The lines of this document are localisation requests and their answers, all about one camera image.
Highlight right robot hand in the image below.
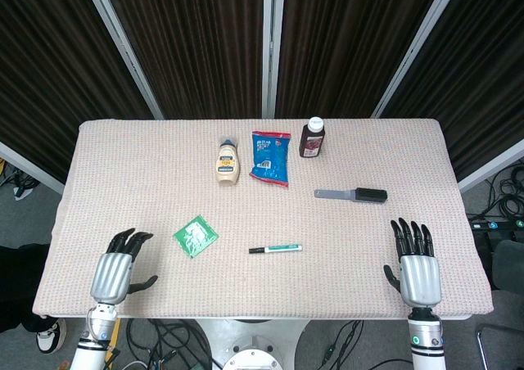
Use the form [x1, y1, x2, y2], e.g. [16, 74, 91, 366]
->
[382, 217, 443, 309]

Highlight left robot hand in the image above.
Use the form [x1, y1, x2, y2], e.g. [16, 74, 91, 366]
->
[89, 228, 159, 305]

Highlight green white marker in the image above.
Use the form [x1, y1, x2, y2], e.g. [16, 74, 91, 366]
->
[263, 244, 304, 254]

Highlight dark brown syrup bottle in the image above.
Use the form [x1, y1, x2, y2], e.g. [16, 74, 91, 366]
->
[299, 116, 324, 159]

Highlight white black sneaker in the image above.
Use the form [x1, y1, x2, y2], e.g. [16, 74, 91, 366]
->
[35, 318, 67, 354]

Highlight black trouser leg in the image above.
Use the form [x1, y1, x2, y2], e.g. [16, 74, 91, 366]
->
[0, 242, 51, 334]

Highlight dark office chair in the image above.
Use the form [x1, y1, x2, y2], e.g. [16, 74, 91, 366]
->
[476, 238, 524, 370]

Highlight black power strip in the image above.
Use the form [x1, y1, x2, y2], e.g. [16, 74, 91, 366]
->
[468, 218, 524, 232]

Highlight green foil packet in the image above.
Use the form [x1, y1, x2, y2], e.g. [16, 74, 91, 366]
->
[172, 214, 219, 259]

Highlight grey brush black bristles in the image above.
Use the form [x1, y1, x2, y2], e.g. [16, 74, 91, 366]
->
[314, 187, 389, 205]

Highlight beige woven tablecloth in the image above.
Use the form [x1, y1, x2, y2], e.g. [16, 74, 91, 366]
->
[31, 118, 493, 320]

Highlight white robot torso base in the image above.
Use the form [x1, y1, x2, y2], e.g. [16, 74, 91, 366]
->
[196, 318, 310, 370]

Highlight mayonnaise squeeze bottle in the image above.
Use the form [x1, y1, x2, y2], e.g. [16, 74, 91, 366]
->
[215, 137, 242, 186]

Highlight blue snack bag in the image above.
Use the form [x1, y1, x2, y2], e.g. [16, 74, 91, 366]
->
[249, 130, 291, 189]

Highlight black cable bundle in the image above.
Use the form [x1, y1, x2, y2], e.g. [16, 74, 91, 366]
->
[485, 163, 524, 220]

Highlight white partition frame post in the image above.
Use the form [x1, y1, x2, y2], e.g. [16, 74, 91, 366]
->
[260, 0, 287, 120]
[0, 140, 66, 195]
[370, 0, 467, 120]
[457, 138, 524, 194]
[80, 0, 165, 120]

